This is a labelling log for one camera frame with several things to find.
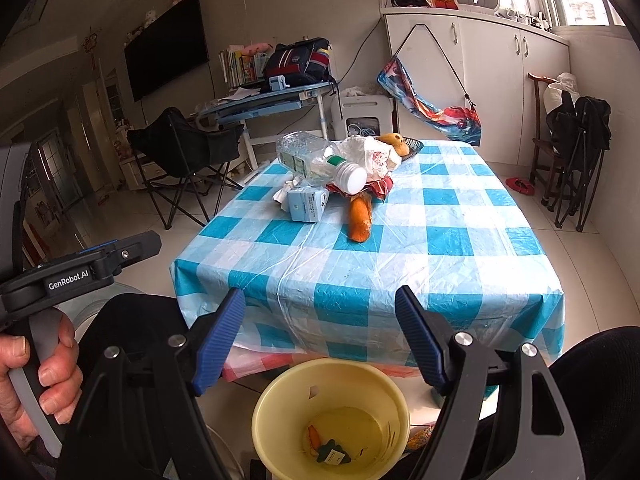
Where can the yellow plastic bucket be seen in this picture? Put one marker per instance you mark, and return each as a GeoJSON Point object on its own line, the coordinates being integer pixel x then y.
{"type": "Point", "coordinates": [280, 410]}

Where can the white plastic stool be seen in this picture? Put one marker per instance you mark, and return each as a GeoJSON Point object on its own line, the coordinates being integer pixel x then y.
{"type": "Point", "coordinates": [360, 107]}

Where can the crumpled white tissue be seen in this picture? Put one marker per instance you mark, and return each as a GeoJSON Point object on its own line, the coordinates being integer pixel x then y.
{"type": "Point", "coordinates": [282, 197]}

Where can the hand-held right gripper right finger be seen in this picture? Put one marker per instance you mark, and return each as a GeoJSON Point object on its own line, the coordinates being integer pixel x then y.
{"type": "Point", "coordinates": [420, 340]}

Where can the folded black chairs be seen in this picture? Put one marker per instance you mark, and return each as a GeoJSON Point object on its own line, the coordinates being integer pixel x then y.
{"type": "Point", "coordinates": [590, 125]}

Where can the row of books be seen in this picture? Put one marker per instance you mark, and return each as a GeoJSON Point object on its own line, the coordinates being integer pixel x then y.
{"type": "Point", "coordinates": [240, 65]}

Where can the white low cabinet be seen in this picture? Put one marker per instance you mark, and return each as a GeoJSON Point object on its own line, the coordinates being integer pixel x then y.
{"type": "Point", "coordinates": [140, 172]}

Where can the blue white checked tablecloth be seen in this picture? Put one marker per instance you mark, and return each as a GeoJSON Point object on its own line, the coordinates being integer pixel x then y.
{"type": "Point", "coordinates": [450, 240]}

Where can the person's right leg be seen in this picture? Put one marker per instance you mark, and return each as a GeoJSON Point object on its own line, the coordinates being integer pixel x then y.
{"type": "Point", "coordinates": [600, 385]}

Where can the red snack wrapper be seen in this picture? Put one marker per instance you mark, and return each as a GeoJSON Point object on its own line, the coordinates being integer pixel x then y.
{"type": "Point", "coordinates": [377, 190]}

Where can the clear plastic bottle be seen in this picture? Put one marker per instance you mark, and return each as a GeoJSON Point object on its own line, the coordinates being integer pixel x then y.
{"type": "Point", "coordinates": [310, 157]}

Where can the red knot wall decoration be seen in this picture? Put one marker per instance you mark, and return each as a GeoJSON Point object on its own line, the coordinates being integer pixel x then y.
{"type": "Point", "coordinates": [91, 45]}

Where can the pink cloth item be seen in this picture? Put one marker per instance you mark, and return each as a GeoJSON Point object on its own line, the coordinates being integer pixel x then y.
{"type": "Point", "coordinates": [257, 48]}

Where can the black folding camp chair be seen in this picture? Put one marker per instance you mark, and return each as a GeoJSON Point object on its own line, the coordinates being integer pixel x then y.
{"type": "Point", "coordinates": [190, 142]}

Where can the red slipper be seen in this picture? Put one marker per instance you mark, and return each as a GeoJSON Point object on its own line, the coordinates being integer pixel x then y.
{"type": "Point", "coordinates": [520, 185]}

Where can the plain yellow mango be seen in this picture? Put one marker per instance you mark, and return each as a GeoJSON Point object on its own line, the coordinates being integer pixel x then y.
{"type": "Point", "coordinates": [401, 150]}

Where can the small orange scrap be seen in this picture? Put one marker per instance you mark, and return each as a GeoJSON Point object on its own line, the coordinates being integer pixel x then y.
{"type": "Point", "coordinates": [314, 436]}

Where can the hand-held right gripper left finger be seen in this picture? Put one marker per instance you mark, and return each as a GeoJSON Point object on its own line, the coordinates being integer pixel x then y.
{"type": "Point", "coordinates": [220, 342]}

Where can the colourful printed hanging bag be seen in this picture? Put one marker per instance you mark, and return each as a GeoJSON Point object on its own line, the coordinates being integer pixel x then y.
{"type": "Point", "coordinates": [440, 115]}

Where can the dark label scrap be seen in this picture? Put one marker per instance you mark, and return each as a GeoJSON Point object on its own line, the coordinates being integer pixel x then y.
{"type": "Point", "coordinates": [332, 452]}

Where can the white sack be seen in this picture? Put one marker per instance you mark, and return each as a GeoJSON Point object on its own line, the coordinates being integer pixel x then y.
{"type": "Point", "coordinates": [562, 90]}

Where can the dark wooden chair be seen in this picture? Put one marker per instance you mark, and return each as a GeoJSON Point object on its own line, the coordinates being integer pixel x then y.
{"type": "Point", "coordinates": [537, 110]}

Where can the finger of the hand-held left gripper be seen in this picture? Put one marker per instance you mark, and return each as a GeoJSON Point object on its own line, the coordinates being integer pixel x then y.
{"type": "Point", "coordinates": [142, 250]}

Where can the small blue desk device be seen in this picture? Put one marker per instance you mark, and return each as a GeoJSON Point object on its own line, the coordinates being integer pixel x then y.
{"type": "Point", "coordinates": [277, 83]}

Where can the pink under cloth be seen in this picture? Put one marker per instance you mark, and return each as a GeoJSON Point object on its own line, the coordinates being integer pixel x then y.
{"type": "Point", "coordinates": [260, 362]}

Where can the black flat television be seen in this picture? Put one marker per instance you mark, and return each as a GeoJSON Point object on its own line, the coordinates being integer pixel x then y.
{"type": "Point", "coordinates": [165, 47]}

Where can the orange carrot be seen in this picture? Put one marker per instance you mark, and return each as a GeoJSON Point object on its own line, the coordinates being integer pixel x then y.
{"type": "Point", "coordinates": [360, 220]}

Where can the person's left hand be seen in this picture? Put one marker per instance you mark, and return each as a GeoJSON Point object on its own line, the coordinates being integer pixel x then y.
{"type": "Point", "coordinates": [62, 385]}

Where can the blue study desk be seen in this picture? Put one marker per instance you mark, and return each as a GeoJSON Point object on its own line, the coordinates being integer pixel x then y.
{"type": "Point", "coordinates": [260, 102]}

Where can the dark glass fruit bowl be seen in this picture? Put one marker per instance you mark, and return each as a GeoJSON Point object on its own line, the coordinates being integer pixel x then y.
{"type": "Point", "coordinates": [415, 147]}

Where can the white paper bag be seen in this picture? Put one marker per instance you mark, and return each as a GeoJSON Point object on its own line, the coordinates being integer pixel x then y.
{"type": "Point", "coordinates": [367, 155]}

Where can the spotted yellow mango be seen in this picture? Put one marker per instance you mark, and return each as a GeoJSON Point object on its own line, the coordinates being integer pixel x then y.
{"type": "Point", "coordinates": [390, 138]}

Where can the light blue carton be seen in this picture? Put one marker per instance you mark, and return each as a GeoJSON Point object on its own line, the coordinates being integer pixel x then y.
{"type": "Point", "coordinates": [307, 205]}

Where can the dark striped backpack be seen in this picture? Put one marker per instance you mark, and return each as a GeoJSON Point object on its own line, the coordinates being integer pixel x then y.
{"type": "Point", "coordinates": [295, 62]}

